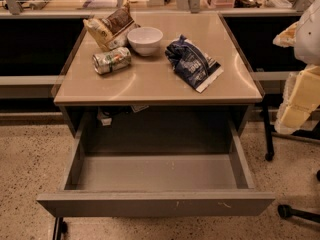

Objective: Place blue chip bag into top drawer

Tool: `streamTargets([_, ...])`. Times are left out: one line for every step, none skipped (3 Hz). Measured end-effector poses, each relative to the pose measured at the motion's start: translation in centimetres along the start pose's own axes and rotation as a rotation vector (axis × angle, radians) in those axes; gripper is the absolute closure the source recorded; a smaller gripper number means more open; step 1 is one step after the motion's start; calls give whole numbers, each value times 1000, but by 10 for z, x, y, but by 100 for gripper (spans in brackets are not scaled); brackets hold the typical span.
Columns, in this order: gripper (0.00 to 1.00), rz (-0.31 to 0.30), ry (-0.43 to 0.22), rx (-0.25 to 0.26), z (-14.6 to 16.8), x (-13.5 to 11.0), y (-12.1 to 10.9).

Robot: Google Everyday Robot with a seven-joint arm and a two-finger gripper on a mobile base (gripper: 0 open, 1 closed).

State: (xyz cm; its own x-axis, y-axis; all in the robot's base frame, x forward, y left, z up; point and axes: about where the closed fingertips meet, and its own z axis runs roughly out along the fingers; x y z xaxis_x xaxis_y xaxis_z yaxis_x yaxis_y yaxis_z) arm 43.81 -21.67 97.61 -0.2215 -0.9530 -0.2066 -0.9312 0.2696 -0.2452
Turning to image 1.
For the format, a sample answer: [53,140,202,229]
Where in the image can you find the blue chip bag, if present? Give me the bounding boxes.
[165,35,224,93]

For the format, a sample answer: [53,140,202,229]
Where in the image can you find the beige topped drawer cabinet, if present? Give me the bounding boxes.
[53,11,266,138]

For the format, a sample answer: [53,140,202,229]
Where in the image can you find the brown and yellow snack bag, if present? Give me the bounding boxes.
[83,3,139,52]

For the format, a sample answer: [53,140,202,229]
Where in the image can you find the black chair base leg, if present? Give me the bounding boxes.
[277,205,320,223]

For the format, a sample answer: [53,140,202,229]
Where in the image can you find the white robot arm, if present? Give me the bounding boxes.
[273,0,320,135]

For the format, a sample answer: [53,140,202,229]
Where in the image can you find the white ceramic bowl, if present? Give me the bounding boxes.
[127,27,163,56]

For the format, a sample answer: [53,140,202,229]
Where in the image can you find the black stand leg with caster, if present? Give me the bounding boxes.
[261,101,274,161]

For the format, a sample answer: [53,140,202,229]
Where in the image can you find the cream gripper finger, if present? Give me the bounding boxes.
[275,65,320,135]
[273,22,298,48]

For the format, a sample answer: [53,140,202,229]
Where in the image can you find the crushed green soda can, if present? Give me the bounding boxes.
[92,47,131,75]

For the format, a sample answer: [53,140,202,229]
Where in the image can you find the open grey top drawer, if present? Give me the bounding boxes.
[37,112,275,217]

